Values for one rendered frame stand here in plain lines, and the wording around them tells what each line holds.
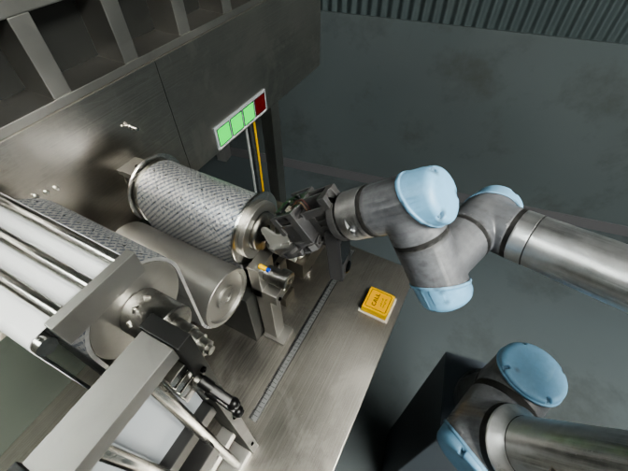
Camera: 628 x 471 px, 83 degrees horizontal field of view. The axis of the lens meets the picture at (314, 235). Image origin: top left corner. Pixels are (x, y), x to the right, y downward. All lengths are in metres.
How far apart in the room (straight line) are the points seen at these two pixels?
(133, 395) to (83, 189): 0.53
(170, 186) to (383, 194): 0.43
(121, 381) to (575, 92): 2.28
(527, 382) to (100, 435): 0.63
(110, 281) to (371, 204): 0.31
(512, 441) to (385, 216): 0.38
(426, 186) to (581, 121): 2.05
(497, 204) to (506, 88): 1.74
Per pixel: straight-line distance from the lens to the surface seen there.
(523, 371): 0.76
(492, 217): 0.55
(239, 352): 0.94
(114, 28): 0.81
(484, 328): 2.15
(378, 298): 0.98
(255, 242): 0.65
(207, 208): 0.67
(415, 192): 0.42
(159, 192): 0.74
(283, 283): 0.67
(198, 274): 0.66
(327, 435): 0.87
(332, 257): 0.57
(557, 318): 2.38
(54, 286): 0.47
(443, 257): 0.47
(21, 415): 1.03
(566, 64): 2.27
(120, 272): 0.42
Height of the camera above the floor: 1.76
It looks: 50 degrees down
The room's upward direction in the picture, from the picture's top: straight up
